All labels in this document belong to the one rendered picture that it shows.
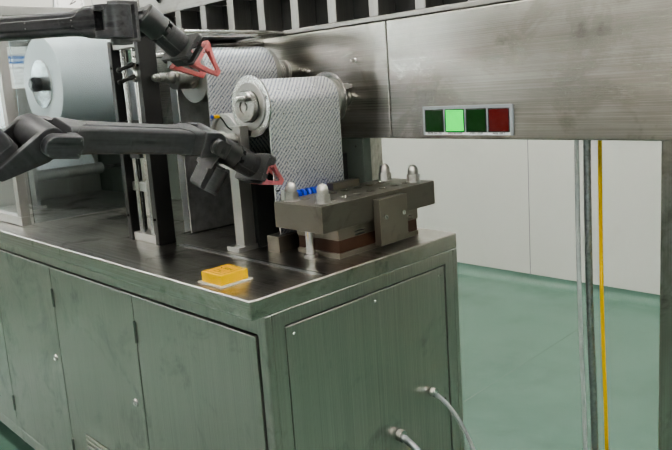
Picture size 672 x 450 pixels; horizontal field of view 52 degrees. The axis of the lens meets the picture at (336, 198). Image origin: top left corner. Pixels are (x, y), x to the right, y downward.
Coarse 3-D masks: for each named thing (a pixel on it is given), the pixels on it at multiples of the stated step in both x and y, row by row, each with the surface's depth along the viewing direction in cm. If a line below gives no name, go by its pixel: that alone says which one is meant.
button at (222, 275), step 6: (228, 264) 146; (204, 270) 143; (210, 270) 142; (216, 270) 142; (222, 270) 142; (228, 270) 142; (234, 270) 141; (240, 270) 141; (246, 270) 142; (204, 276) 142; (210, 276) 140; (216, 276) 139; (222, 276) 138; (228, 276) 139; (234, 276) 140; (240, 276) 141; (246, 276) 142; (210, 282) 141; (216, 282) 139; (222, 282) 138; (228, 282) 139
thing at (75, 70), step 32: (32, 64) 222; (64, 64) 230; (96, 64) 237; (0, 96) 221; (32, 96) 223; (64, 96) 230; (96, 96) 238; (64, 160) 232; (96, 160) 240; (0, 192) 235; (32, 192) 225; (64, 192) 233; (96, 192) 241
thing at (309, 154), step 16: (272, 128) 162; (288, 128) 165; (304, 128) 169; (320, 128) 173; (336, 128) 177; (272, 144) 162; (288, 144) 166; (304, 144) 169; (320, 144) 173; (336, 144) 177; (288, 160) 166; (304, 160) 170; (320, 160) 173; (336, 160) 177; (288, 176) 166; (304, 176) 170; (320, 176) 174; (336, 176) 178
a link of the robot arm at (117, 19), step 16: (16, 16) 141; (32, 16) 140; (48, 16) 139; (64, 16) 138; (80, 16) 137; (96, 16) 138; (112, 16) 136; (128, 16) 138; (0, 32) 142; (16, 32) 141; (32, 32) 140; (48, 32) 140; (64, 32) 139; (80, 32) 138; (96, 32) 137; (112, 32) 136; (128, 32) 138
